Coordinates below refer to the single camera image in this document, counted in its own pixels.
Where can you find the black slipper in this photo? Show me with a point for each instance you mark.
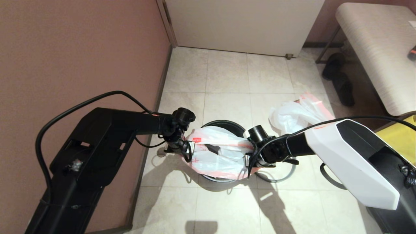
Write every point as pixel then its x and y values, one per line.
pixel 334 64
pixel 344 90

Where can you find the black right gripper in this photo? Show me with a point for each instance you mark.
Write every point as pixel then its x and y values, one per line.
pixel 273 151

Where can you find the red and black object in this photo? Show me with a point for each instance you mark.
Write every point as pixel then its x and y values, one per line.
pixel 412 53

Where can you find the beige door frame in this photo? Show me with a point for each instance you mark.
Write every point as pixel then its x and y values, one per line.
pixel 167 22

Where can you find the used white red-print trash bag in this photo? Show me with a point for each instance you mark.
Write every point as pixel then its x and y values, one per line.
pixel 292 117

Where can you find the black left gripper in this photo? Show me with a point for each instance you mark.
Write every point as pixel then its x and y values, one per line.
pixel 180 138

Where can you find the beige wood-grain bench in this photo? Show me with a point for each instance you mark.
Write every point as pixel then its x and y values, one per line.
pixel 380 58

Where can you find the white paper sheet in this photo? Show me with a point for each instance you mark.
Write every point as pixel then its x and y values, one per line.
pixel 412 25

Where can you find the round metal floor drain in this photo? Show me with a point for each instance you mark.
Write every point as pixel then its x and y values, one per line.
pixel 160 152

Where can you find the grey metal bench leg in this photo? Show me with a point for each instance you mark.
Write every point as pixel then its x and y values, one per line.
pixel 328 45

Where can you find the white door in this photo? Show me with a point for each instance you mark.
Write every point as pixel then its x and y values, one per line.
pixel 243 26

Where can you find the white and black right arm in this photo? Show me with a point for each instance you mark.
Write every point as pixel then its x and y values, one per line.
pixel 351 156

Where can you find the new white red-print plastic bag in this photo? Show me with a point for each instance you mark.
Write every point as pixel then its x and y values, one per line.
pixel 214 162

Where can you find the yellow fabric bag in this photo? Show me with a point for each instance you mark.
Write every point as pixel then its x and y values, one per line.
pixel 399 139

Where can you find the small metal door stop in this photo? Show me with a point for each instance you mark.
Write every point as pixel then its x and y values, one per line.
pixel 289 56

